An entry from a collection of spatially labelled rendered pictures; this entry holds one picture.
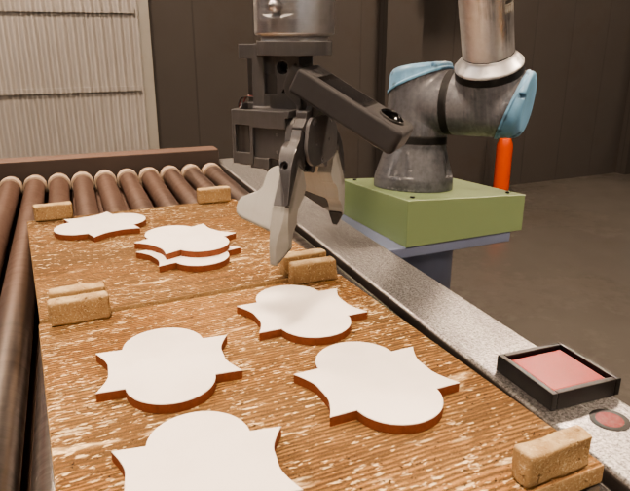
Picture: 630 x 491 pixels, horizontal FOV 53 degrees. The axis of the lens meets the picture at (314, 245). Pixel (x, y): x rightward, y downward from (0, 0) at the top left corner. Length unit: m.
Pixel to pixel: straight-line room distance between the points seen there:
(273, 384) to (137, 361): 0.12
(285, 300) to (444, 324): 0.18
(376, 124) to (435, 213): 0.57
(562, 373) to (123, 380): 0.39
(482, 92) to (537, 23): 4.54
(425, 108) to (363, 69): 3.56
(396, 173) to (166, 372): 0.73
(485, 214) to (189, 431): 0.82
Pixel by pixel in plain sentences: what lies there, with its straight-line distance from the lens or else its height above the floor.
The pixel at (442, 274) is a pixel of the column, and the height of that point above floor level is 0.78.
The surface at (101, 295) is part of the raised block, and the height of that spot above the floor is 0.96.
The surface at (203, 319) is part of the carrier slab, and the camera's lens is 0.68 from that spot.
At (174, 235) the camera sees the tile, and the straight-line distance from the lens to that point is 0.90.
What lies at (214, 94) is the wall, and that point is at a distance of 4.30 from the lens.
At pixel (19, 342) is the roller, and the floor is 0.92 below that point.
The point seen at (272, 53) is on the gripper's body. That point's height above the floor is 1.20.
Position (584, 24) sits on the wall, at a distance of 6.01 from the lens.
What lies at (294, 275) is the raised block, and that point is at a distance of 0.74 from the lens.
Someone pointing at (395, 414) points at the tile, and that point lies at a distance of 0.50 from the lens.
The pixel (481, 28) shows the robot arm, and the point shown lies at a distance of 1.08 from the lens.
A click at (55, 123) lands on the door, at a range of 4.11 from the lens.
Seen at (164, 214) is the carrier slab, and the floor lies 0.94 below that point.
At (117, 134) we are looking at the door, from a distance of 4.15.
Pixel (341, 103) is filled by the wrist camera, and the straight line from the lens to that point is 0.58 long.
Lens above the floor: 1.22
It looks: 18 degrees down
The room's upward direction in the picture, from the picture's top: straight up
